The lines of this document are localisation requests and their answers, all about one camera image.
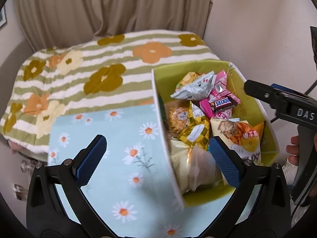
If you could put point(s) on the framed houses picture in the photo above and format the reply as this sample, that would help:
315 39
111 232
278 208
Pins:
3 17

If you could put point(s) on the snickers mini bar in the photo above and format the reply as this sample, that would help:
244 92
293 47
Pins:
222 104

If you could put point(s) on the green cardboard storage box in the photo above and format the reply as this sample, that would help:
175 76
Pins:
165 78

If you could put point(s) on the floral striped blanket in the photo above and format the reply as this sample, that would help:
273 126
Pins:
103 74

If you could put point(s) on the yellow checkered snack packet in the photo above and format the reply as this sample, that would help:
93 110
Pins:
197 130

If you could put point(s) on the Member's Mark waffle cookie pack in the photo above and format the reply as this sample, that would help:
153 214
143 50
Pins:
177 115

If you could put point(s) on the blue daisy tablecloth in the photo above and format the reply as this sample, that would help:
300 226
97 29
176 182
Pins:
132 188

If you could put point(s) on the person's right hand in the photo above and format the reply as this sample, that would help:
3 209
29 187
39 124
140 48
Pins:
293 150

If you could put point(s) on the beige curtain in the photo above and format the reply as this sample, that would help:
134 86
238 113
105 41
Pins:
64 23

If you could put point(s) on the silver snack bag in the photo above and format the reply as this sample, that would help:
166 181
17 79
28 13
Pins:
194 86

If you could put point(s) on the pale translucent bread packet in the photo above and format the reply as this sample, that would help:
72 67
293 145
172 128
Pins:
193 166

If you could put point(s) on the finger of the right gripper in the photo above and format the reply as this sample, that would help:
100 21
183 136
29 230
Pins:
284 105
278 89

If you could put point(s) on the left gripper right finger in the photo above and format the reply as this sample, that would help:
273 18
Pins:
260 204

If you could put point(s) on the cream orange bread packet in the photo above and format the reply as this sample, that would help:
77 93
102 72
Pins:
240 136

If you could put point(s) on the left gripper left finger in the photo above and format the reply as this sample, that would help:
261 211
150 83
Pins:
56 205

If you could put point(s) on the pink striped snack packet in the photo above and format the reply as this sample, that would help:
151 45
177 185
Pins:
219 91

